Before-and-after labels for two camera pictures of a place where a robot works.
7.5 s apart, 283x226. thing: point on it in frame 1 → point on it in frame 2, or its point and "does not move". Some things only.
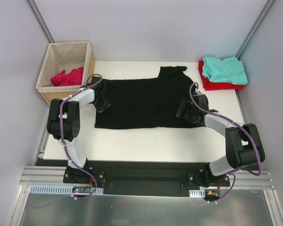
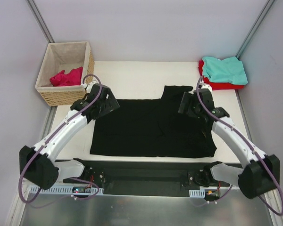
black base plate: x=146 y=178 does not move
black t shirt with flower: x=147 y=102 → x=153 y=127
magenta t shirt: x=74 y=78 does not move
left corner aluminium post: x=40 y=20 does not move
